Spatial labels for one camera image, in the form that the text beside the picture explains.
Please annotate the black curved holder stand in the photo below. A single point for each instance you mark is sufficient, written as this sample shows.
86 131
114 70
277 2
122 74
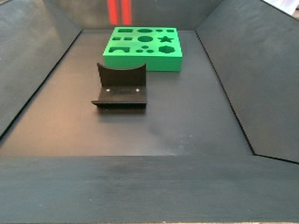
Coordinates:
122 87

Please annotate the red double-square block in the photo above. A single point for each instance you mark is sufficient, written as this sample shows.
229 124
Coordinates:
120 12

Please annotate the green shape-sorting board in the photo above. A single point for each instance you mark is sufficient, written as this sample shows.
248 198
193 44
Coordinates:
145 45

